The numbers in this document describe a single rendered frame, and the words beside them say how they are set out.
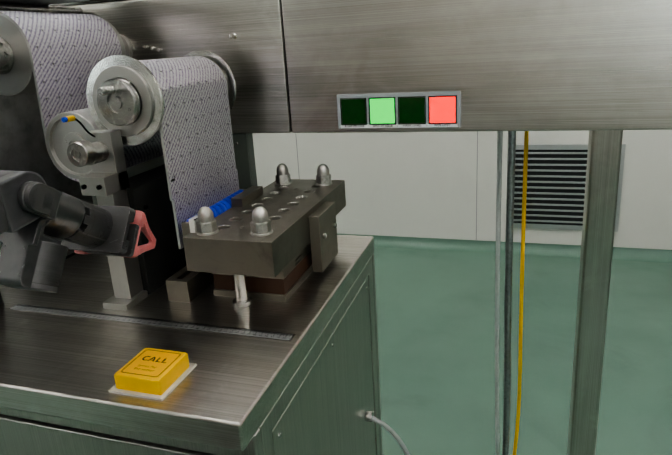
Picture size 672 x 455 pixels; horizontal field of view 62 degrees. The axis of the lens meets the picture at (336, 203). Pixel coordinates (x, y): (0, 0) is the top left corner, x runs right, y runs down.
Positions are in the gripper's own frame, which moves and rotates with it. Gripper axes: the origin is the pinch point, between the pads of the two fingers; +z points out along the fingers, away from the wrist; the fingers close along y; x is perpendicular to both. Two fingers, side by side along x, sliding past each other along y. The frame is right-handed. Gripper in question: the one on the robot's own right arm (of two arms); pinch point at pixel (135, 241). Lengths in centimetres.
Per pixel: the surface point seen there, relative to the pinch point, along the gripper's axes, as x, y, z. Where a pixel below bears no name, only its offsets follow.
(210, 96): 31.1, -0.1, 12.7
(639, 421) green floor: -24, 100, 156
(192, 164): 16.7, 0.0, 11.1
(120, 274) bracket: -4.2, -9.3, 9.9
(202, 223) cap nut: 5.0, 6.9, 6.8
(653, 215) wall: 84, 132, 275
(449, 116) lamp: 34, 43, 29
